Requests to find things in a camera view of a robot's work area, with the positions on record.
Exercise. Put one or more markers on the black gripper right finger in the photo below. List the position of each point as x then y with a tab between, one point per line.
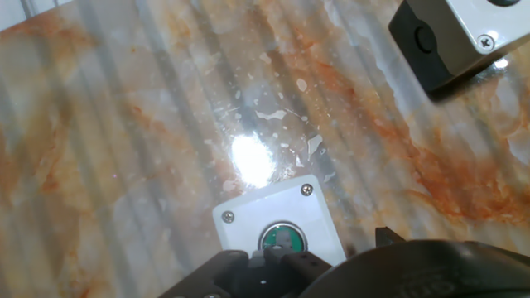
414	269

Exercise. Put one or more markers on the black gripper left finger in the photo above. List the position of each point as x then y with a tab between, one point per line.
248	275

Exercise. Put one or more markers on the grey box green button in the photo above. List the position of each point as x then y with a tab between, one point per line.
281	207

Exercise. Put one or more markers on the grey box red button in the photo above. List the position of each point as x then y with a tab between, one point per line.
447	41

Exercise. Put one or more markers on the marble pattern orange mat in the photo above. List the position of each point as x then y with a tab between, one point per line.
124	145

